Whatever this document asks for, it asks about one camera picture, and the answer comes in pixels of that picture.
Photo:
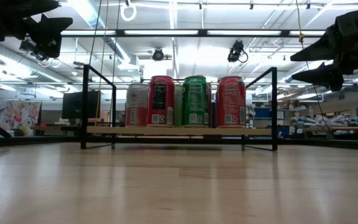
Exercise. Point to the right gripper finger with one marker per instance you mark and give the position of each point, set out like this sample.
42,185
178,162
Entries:
322,49
325,76

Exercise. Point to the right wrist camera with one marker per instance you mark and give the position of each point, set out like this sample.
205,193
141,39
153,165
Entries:
350,21

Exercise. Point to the red can white print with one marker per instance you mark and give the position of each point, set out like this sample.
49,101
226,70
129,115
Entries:
230,99

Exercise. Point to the wooden shelf black metal frame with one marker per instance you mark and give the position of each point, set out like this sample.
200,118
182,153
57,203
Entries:
166,131

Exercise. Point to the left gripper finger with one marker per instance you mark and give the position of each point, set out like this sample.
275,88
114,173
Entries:
36,7
50,34

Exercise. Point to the wooden workbench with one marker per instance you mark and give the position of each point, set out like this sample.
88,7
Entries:
353,128

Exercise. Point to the light green beverage can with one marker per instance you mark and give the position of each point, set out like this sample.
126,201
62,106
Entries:
179,105

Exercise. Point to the blue storage bin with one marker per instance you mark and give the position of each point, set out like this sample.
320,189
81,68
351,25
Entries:
262,112

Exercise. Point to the floral cloth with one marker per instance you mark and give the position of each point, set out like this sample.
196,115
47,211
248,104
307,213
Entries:
15,116

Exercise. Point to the white parts pile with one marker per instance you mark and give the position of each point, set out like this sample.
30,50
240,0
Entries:
331,120

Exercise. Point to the white pink beverage can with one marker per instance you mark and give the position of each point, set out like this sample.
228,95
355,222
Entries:
136,105

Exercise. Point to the red can black label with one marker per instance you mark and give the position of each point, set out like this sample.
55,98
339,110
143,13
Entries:
160,102

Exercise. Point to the black hanging camera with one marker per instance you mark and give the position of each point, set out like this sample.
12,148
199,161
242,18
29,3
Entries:
236,51

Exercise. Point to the round black ceiling camera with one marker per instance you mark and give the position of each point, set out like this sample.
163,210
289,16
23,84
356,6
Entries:
158,54

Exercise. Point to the overhead light bar frame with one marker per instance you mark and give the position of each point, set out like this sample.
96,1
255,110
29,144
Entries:
202,32

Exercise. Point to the black monitor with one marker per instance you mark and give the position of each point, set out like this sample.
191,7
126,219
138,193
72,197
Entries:
71,105

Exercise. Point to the dark green beverage can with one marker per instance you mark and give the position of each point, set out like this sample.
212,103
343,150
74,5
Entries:
195,99

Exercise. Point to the black metal table frame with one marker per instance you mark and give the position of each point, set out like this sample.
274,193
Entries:
42,140

